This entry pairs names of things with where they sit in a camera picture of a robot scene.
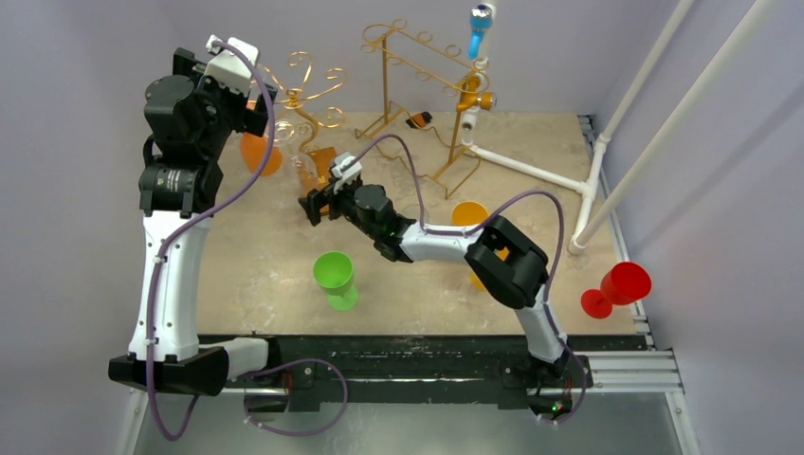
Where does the yellow goblet front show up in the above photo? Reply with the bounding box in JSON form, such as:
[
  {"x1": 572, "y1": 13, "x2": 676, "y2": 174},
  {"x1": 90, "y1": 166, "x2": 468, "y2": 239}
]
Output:
[{"x1": 470, "y1": 247, "x2": 509, "y2": 292}]

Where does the small orange black object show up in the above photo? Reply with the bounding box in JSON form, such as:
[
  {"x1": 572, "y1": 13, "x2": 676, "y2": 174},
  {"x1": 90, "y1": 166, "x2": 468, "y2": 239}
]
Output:
[{"x1": 405, "y1": 111, "x2": 432, "y2": 130}]

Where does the orange pipe fitting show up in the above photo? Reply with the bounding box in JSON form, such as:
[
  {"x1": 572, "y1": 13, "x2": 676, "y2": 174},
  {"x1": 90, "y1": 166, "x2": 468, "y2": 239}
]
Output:
[{"x1": 455, "y1": 70, "x2": 497, "y2": 113}]

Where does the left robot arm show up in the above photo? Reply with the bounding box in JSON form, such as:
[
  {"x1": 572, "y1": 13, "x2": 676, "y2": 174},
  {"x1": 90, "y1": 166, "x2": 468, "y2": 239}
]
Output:
[{"x1": 108, "y1": 37, "x2": 283, "y2": 396}]

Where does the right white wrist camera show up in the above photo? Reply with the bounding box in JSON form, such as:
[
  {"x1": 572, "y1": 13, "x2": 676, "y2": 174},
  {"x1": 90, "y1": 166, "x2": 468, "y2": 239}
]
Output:
[{"x1": 329, "y1": 153, "x2": 362, "y2": 193}]

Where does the white pvc pipe frame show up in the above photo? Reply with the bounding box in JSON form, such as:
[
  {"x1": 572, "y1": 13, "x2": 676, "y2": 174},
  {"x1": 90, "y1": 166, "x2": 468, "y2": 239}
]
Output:
[{"x1": 461, "y1": 0, "x2": 783, "y2": 252}]

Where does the green plastic goblet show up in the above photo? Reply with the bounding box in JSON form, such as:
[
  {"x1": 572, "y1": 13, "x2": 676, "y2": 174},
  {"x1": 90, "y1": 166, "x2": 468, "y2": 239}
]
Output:
[{"x1": 313, "y1": 251, "x2": 358, "y2": 311}]

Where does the yellow goblet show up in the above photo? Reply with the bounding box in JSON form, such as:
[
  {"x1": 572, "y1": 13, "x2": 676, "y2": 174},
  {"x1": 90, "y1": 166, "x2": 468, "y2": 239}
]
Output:
[
  {"x1": 470, "y1": 247, "x2": 509, "y2": 292},
  {"x1": 450, "y1": 201, "x2": 489, "y2": 227}
]

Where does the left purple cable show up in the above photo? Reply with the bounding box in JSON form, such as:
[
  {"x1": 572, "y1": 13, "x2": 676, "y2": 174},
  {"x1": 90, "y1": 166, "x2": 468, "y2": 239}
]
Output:
[{"x1": 144, "y1": 38, "x2": 349, "y2": 441}]

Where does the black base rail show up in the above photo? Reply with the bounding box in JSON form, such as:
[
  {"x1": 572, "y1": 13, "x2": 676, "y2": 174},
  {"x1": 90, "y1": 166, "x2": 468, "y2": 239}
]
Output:
[{"x1": 130, "y1": 334, "x2": 685, "y2": 412}]

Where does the orange plastic goblet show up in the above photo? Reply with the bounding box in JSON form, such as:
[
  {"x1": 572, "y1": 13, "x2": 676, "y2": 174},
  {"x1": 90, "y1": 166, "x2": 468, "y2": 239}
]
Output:
[{"x1": 239, "y1": 133, "x2": 283, "y2": 177}]

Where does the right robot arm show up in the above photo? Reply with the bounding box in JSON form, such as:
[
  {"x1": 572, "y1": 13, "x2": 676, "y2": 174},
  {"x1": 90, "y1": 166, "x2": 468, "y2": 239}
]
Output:
[{"x1": 298, "y1": 181, "x2": 572, "y2": 386}]

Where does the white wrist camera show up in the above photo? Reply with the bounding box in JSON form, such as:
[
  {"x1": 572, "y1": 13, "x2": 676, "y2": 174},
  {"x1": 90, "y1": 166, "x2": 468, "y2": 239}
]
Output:
[
  {"x1": 329, "y1": 153, "x2": 362, "y2": 193},
  {"x1": 203, "y1": 34, "x2": 260, "y2": 95}
]

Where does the tall clear flute glass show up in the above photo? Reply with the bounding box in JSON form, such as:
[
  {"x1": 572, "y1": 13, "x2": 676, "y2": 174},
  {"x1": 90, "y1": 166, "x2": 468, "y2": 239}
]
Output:
[{"x1": 251, "y1": 64, "x2": 270, "y2": 86}]

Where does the clear glass front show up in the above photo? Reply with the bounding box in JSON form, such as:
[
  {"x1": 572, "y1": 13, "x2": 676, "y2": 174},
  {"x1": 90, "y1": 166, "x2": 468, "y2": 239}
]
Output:
[{"x1": 269, "y1": 119, "x2": 319, "y2": 196}]

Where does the yellow goblet rear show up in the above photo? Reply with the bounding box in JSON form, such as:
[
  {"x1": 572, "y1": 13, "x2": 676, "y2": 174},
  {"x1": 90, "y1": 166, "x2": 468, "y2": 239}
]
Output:
[{"x1": 450, "y1": 201, "x2": 489, "y2": 227}]

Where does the red plastic goblet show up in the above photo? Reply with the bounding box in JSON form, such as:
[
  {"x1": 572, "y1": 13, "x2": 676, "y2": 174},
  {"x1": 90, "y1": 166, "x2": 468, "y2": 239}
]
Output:
[{"x1": 580, "y1": 262, "x2": 652, "y2": 319}]

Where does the gold rectangular wire rack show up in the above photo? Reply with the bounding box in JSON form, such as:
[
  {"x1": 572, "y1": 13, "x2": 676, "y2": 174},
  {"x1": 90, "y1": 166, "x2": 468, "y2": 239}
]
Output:
[{"x1": 354, "y1": 19, "x2": 490, "y2": 199}]

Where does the purple cable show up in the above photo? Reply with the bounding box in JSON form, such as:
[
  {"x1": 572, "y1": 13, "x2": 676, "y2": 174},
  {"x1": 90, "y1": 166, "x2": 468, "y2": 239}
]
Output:
[
  {"x1": 144, "y1": 38, "x2": 349, "y2": 441},
  {"x1": 355, "y1": 133, "x2": 589, "y2": 427}
]

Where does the gold scroll glass rack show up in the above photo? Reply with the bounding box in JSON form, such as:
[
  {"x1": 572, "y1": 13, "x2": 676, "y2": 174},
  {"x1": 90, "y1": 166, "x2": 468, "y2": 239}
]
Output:
[{"x1": 263, "y1": 50, "x2": 347, "y2": 191}]

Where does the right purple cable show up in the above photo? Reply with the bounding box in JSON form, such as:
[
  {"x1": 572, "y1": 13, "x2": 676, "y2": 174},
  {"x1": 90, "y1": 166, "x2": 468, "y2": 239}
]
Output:
[{"x1": 355, "y1": 133, "x2": 589, "y2": 427}]

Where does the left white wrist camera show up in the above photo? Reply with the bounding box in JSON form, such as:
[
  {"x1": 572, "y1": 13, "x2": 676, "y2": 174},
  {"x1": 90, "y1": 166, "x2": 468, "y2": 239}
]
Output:
[{"x1": 203, "y1": 34, "x2": 260, "y2": 95}]

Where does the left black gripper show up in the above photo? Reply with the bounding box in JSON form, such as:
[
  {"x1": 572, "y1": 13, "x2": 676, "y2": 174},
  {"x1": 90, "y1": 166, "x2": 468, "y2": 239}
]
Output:
[{"x1": 174, "y1": 49, "x2": 272, "y2": 158}]

